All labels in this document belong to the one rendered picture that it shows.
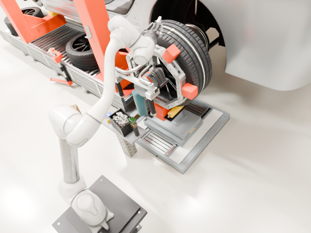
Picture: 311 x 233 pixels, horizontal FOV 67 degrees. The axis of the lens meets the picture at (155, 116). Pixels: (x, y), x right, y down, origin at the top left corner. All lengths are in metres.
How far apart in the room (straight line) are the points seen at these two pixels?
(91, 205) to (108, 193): 0.32
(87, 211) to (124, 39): 1.04
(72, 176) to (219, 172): 1.27
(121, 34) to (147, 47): 0.16
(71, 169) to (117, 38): 0.85
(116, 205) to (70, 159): 0.53
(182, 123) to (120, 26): 1.27
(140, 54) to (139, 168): 1.31
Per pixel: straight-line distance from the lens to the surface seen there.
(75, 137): 1.24
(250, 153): 2.39
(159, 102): 1.94
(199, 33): 2.08
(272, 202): 2.19
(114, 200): 1.86
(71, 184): 1.68
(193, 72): 1.63
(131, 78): 1.64
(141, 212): 1.80
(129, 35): 1.29
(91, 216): 1.64
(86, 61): 3.15
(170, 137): 2.28
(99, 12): 1.96
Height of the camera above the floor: 1.95
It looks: 46 degrees down
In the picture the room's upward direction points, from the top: 12 degrees counter-clockwise
